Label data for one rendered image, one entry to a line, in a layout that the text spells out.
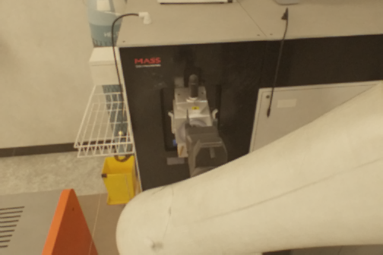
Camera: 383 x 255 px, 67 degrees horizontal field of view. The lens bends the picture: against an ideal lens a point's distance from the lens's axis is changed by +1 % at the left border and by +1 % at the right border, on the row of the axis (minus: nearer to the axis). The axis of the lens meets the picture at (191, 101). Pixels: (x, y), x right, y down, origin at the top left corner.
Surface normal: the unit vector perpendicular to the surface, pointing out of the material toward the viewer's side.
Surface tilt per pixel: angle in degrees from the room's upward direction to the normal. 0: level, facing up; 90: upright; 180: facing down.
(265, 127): 90
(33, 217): 0
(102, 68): 90
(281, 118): 90
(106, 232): 0
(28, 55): 90
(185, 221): 57
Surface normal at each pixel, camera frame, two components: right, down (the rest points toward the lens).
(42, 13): 0.11, 0.58
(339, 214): -0.57, 0.36
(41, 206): 0.00, -0.82
